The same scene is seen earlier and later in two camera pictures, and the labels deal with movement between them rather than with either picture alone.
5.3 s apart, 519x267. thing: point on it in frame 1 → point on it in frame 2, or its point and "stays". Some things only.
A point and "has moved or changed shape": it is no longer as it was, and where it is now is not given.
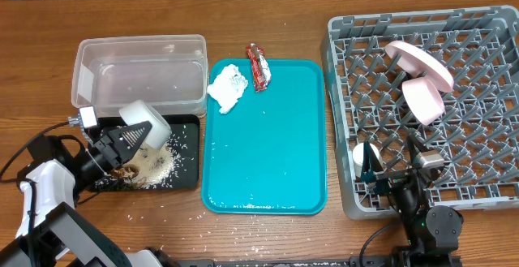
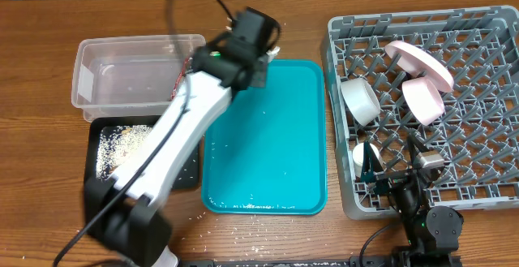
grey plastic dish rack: x=450 y=78 stays
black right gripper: x=394 y=176 stays
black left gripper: x=121 y=152 → x=259 y=77
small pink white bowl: x=424 y=98 stays
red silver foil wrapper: x=260 y=67 has moved or changed shape
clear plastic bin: x=168 y=72 stays
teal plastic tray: x=267 y=154 stays
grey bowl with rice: x=140 y=111 → x=361 y=99
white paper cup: x=358 y=155 stays
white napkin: x=227 y=88 has moved or changed shape
